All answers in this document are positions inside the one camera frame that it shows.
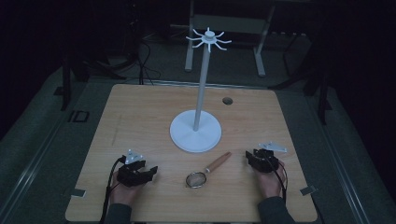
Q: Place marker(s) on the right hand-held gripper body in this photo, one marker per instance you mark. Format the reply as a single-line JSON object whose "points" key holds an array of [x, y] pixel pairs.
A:
{"points": [[267, 160]]}

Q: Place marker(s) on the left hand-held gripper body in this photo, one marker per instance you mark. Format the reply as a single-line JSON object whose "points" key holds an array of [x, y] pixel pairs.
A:
{"points": [[129, 177]]}

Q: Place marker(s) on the white hook stand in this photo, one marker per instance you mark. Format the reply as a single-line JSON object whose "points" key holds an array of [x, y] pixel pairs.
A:
{"points": [[196, 132]]}

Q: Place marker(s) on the person's left hand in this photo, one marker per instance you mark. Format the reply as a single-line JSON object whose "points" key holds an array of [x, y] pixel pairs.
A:
{"points": [[124, 193]]}

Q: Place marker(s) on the person's right hand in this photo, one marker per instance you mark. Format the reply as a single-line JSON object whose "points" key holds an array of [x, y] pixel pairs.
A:
{"points": [[269, 183]]}

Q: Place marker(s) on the grey metal table bracket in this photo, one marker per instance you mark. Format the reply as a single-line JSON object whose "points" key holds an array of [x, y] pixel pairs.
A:
{"points": [[308, 190], [77, 193]]}

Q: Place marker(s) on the grey metal frame stand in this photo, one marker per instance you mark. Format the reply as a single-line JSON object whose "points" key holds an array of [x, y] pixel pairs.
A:
{"points": [[230, 24]]}

